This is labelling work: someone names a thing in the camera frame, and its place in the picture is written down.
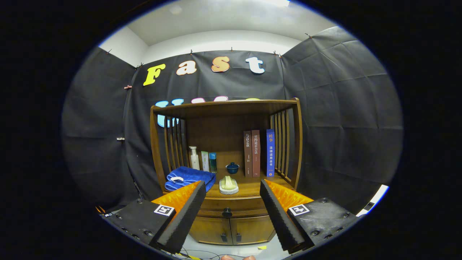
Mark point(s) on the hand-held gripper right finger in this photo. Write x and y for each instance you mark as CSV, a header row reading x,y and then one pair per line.
x,y
279,216

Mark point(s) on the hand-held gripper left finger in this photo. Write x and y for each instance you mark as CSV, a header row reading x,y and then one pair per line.
x,y
187,216

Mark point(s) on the green soap bar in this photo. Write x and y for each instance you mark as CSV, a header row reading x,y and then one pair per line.
x,y
229,183

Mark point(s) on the wooden cabinet door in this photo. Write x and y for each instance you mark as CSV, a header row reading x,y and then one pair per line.
x,y
252,228
209,229

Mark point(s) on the wooden countertop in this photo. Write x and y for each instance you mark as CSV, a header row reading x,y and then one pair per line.
x,y
252,186

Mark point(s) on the brown wooden cabinet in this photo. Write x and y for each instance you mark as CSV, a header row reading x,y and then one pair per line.
x,y
223,108

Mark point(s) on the folded blue towel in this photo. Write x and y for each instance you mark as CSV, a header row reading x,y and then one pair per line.
x,y
191,173

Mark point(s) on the white pump bottle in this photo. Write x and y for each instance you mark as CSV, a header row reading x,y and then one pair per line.
x,y
195,160

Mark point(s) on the white and green tube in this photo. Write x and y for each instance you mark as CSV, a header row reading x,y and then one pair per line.
x,y
205,161

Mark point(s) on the teal bottle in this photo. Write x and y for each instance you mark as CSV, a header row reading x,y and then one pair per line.
x,y
213,164

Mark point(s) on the blue book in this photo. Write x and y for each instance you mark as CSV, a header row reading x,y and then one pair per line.
x,y
270,155

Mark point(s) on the reddish brown book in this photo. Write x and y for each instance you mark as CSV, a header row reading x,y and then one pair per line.
x,y
256,155

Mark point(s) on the blue lidded teacup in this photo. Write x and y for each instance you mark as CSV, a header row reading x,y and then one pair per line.
x,y
232,168

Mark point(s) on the dark brown book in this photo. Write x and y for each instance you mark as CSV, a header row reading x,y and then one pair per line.
x,y
247,155

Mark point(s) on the black backdrop cloth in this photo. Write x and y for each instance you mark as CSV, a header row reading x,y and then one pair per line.
x,y
325,108

